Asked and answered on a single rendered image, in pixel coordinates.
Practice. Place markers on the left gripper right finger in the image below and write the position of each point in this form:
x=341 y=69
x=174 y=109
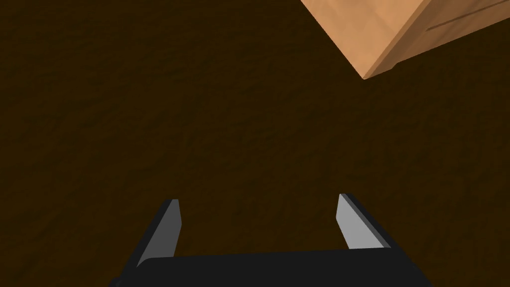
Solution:
x=360 y=229

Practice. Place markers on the light wooden cupboard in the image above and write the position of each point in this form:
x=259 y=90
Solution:
x=378 y=28

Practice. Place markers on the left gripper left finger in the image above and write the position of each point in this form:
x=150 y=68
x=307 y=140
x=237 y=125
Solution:
x=163 y=235

